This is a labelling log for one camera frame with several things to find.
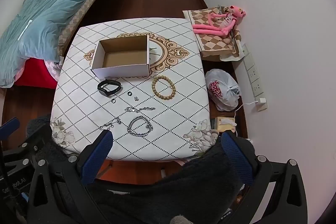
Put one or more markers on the red cloth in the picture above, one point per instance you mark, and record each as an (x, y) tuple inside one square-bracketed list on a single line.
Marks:
[(34, 74)]

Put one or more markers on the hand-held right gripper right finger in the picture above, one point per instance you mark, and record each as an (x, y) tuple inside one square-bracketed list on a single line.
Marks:
[(237, 158)]

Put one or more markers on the white quilt label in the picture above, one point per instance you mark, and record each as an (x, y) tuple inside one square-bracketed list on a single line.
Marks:
[(25, 29)]

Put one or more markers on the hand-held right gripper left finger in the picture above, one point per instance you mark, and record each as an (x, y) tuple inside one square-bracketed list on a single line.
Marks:
[(95, 158)]

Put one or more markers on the light blue quilt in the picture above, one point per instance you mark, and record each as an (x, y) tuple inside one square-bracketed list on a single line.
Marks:
[(52, 8)]

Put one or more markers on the pink checkered sheet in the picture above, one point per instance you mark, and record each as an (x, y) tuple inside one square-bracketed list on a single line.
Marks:
[(52, 69)]

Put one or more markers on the black fitness band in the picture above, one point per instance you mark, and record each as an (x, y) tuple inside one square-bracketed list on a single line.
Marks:
[(105, 92)]

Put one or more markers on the white plastic bag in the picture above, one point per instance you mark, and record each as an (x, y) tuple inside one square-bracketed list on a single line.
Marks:
[(223, 98)]

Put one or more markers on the person's black fleece clothing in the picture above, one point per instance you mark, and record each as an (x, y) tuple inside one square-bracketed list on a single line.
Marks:
[(183, 187)]

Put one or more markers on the grey fuzzy slipper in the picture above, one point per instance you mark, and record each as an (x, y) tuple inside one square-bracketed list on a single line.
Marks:
[(181, 220)]

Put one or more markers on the bed with checkered sheet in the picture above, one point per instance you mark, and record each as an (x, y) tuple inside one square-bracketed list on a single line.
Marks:
[(78, 19)]

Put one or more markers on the tissue box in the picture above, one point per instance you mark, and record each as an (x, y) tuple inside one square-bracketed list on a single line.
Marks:
[(224, 125)]

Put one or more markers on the pink plush toy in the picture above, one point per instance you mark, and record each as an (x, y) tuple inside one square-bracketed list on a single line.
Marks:
[(210, 28)]

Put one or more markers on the white cardboard box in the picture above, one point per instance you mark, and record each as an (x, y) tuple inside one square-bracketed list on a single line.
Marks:
[(120, 72)]

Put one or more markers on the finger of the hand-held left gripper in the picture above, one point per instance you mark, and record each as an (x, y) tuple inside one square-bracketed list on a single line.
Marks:
[(25, 153), (10, 125)]

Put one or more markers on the diamond pattern white tablecloth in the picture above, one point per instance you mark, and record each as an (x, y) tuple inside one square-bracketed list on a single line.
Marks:
[(178, 113)]

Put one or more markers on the white power strip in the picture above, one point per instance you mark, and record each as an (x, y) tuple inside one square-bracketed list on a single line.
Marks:
[(252, 74)]

